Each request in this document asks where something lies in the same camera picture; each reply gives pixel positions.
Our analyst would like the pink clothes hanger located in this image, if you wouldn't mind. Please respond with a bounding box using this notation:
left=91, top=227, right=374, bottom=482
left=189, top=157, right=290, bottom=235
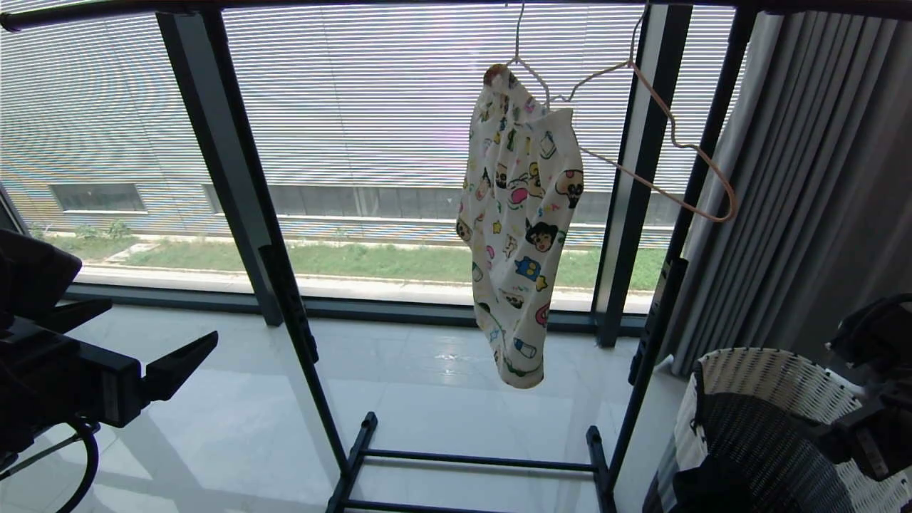
left=507, top=4, right=553, bottom=108
left=552, top=7, right=737, bottom=223

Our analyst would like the beige curtain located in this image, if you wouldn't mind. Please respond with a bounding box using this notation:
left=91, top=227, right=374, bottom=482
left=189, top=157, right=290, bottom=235
left=670, top=11, right=912, bottom=378

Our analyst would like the cream printed garment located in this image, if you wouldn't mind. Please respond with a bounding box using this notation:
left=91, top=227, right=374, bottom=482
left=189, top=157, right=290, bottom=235
left=456, top=64, right=585, bottom=389

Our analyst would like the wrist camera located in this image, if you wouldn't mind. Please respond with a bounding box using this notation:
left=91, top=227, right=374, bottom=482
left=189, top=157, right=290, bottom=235
left=826, top=294, right=912, bottom=371
left=0, top=228, right=83, bottom=321

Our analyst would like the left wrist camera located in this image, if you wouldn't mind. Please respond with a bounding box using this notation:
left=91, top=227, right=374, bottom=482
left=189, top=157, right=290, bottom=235
left=0, top=228, right=83, bottom=321

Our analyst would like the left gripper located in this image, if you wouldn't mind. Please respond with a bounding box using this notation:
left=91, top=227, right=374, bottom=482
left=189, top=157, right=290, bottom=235
left=0, top=299, right=219, bottom=457

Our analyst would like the window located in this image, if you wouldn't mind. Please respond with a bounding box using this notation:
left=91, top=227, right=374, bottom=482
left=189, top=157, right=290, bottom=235
left=0, top=0, right=749, bottom=350

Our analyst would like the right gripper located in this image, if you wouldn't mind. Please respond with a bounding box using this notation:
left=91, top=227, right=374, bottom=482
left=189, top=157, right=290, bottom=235
left=812, top=395, right=912, bottom=482

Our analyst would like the black garment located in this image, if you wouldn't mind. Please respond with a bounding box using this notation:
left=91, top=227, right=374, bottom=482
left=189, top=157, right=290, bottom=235
left=673, top=456, right=752, bottom=513

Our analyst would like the white laundry basket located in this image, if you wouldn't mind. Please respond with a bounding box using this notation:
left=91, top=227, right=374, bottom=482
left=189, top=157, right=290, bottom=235
left=645, top=348, right=912, bottom=513

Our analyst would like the black clothes rack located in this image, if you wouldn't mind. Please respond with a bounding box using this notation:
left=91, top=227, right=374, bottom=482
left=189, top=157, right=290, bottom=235
left=0, top=0, right=912, bottom=513

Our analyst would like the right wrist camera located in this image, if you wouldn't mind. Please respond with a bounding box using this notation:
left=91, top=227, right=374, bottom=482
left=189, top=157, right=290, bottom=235
left=826, top=294, right=912, bottom=371

